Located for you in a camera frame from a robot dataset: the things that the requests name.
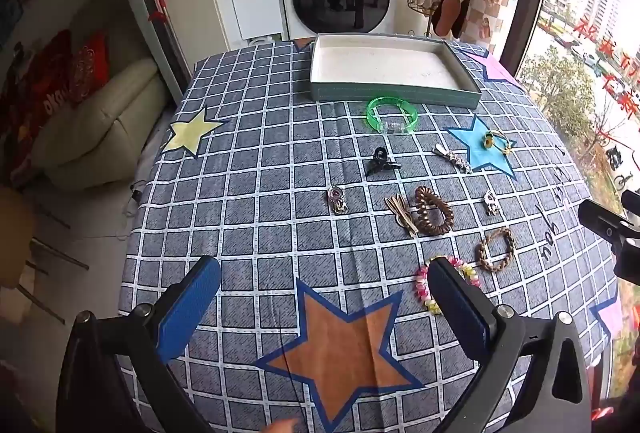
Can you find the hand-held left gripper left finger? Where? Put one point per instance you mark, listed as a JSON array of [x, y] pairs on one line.
[[187, 308]]

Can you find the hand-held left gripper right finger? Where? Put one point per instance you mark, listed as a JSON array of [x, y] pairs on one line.
[[457, 308]]

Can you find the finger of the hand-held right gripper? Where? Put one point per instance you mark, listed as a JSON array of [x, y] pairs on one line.
[[602, 220]]

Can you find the beige bow hair clip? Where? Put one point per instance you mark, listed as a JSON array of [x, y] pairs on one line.
[[400, 213]]

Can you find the silver rhinestone hair clip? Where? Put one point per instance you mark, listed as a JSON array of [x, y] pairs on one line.
[[452, 159]]

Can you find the grey shallow tray box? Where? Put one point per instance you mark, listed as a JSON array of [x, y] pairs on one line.
[[380, 63]]

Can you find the person's left hand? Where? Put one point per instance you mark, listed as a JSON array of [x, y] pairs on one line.
[[280, 427]]

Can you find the small silver hair clip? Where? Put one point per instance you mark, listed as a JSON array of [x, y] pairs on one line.
[[491, 203]]

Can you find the grey checked star tablecloth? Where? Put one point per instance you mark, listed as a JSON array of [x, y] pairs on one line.
[[280, 233]]

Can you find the black claw hair clip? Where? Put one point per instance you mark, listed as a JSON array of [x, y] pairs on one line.
[[381, 160]]

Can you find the clear plastic hair clip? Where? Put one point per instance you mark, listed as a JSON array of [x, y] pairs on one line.
[[392, 126]]

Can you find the cream sofa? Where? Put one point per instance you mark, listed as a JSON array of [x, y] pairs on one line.
[[105, 123]]

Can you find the green translucent bangle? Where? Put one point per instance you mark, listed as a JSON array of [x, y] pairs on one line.
[[372, 110]]

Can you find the brown slipper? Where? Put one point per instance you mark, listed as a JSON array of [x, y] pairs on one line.
[[466, 18], [446, 15]]

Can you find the red cushion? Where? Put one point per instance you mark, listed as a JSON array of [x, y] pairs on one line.
[[60, 73]]

